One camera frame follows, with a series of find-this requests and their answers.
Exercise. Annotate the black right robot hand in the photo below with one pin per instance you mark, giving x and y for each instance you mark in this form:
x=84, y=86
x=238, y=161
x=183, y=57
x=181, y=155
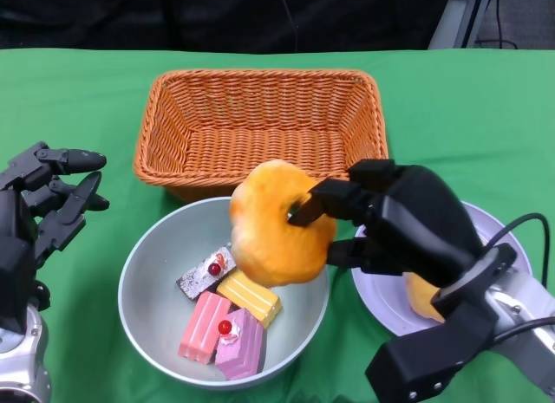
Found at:
x=416, y=221

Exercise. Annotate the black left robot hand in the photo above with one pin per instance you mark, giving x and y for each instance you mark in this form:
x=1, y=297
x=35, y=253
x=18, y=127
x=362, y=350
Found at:
x=13, y=212

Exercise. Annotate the orange bagel bread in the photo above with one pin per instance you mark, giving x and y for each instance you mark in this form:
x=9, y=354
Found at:
x=422, y=299
x=269, y=229

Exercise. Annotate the grey-green bowl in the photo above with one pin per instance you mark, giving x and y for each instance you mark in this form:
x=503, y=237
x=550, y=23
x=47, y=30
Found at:
x=147, y=290

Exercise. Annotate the pale lavender plate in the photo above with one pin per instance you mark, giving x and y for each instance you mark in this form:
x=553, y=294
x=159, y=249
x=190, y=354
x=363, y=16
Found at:
x=381, y=299

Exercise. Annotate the orange wicker basket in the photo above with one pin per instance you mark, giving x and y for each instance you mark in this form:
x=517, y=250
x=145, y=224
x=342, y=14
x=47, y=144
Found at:
x=269, y=147

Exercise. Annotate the yellow cake slice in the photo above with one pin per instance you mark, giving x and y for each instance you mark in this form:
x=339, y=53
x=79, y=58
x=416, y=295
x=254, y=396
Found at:
x=251, y=297

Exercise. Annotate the chocolate cake slice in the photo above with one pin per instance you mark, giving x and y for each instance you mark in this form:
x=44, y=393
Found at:
x=199, y=279

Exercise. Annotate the pink cake slice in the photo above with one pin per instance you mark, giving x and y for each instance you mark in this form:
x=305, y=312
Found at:
x=243, y=351

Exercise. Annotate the salmon striped cake slice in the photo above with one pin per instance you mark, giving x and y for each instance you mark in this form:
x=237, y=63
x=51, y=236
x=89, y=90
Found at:
x=204, y=329

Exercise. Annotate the green tablecloth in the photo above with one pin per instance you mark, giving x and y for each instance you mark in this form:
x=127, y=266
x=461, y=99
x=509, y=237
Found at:
x=455, y=117

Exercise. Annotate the grey metal stand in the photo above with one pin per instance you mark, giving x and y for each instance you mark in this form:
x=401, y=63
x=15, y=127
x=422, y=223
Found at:
x=453, y=21

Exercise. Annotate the black backdrop cloth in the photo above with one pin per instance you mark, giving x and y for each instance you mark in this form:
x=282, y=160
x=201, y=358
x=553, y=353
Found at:
x=130, y=17

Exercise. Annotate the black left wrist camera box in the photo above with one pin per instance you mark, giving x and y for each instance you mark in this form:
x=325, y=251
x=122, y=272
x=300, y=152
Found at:
x=13, y=286

